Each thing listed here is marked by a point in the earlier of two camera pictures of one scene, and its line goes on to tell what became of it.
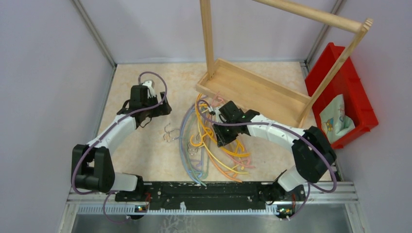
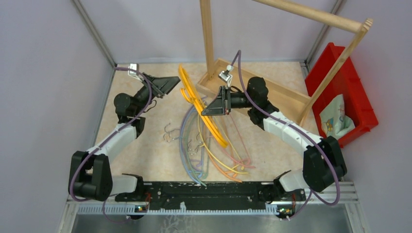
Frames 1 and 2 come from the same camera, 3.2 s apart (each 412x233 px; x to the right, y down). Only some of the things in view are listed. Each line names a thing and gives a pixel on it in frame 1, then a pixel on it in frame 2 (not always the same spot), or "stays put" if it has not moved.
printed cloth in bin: [336, 124] stays put
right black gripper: [224, 139] -> [221, 103]
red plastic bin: [345, 82] stays put
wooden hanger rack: [223, 81] stays put
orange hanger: [218, 167] stays put
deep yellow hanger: [196, 141] -> [195, 98]
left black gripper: [163, 109] -> [166, 84]
